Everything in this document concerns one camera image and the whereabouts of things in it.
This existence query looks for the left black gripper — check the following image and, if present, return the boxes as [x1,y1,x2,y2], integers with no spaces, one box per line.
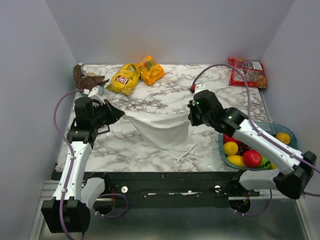
[91,98,125,128]

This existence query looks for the white cloth garment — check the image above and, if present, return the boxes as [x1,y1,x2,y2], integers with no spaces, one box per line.
[125,111,196,163]

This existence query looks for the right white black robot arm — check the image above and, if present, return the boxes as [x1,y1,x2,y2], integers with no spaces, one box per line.
[187,86,317,200]

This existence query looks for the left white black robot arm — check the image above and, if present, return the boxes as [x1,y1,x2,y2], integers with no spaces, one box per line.
[41,96,125,240]

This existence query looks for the black brooch display box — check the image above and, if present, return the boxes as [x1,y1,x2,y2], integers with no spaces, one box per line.
[97,124,110,135]

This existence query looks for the yellow chips bag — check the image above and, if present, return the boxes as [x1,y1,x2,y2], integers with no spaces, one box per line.
[106,63,141,96]

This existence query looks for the red dragon fruit toy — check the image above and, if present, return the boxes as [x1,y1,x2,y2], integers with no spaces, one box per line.
[223,134,241,144]

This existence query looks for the green bowl with brown paper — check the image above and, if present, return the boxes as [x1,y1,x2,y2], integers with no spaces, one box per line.
[72,62,110,91]

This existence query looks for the yellow fruit front left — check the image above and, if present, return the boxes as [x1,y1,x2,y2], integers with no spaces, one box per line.
[223,141,239,156]

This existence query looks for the orange snack bag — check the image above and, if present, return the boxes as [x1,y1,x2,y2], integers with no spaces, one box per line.
[135,56,165,86]

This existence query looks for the dark purple grape bunch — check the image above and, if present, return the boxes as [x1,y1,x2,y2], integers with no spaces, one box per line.
[236,142,252,156]

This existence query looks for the red snack bag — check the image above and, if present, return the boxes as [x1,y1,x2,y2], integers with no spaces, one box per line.
[228,57,268,89]

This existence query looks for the red apple toy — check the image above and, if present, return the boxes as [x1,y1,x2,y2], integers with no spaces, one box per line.
[242,150,262,168]

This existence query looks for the teal plastic fruit basket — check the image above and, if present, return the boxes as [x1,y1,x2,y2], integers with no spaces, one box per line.
[218,121,300,172]

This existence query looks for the green fruit with black squiggle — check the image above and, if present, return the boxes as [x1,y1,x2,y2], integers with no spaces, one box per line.
[258,156,272,169]

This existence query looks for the yellow lemon back right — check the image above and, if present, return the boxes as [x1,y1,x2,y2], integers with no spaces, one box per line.
[275,132,291,145]

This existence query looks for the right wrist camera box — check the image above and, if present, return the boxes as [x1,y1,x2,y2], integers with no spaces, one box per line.
[190,84,207,94]

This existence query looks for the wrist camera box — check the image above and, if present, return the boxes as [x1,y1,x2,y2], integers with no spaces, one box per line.
[88,85,106,105]
[190,84,207,94]

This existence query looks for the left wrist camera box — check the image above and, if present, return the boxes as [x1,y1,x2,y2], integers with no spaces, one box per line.
[88,85,106,105]

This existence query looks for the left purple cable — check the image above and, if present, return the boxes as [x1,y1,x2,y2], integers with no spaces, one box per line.
[52,89,88,240]

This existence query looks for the aluminium frame profile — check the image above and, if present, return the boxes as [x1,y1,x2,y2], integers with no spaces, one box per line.
[27,179,311,240]

